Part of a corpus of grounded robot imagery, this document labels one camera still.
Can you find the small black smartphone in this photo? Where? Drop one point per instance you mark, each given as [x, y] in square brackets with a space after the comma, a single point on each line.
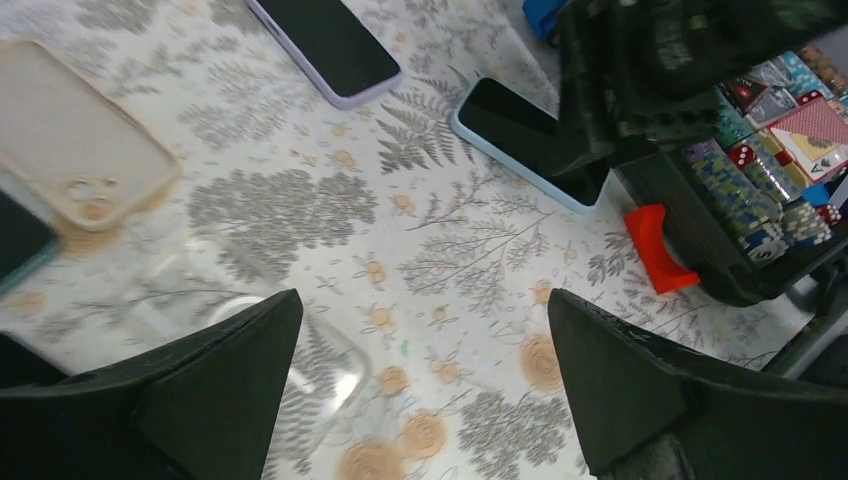
[28, 243]

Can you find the phone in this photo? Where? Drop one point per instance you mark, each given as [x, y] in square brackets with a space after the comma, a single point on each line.
[519, 135]
[337, 52]

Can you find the red plastic piece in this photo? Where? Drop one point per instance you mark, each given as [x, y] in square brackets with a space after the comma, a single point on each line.
[645, 227]

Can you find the phone in lavender case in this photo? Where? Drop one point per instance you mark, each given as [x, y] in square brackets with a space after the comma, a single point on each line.
[337, 52]

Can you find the floral tablecloth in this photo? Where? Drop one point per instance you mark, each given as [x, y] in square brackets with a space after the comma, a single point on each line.
[434, 259]

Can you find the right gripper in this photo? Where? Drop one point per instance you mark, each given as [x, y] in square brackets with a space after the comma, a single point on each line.
[645, 71]

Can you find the black poker chip case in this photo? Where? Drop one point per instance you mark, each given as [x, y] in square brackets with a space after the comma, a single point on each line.
[763, 203]

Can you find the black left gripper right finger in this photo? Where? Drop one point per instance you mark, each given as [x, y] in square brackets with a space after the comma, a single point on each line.
[645, 407]

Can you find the blue plastic object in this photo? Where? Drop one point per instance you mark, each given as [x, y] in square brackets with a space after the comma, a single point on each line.
[542, 17]

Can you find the beige phone case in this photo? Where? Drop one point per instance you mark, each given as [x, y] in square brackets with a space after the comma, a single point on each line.
[82, 152]

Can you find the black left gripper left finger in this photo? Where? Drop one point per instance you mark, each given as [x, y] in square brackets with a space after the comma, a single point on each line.
[55, 425]

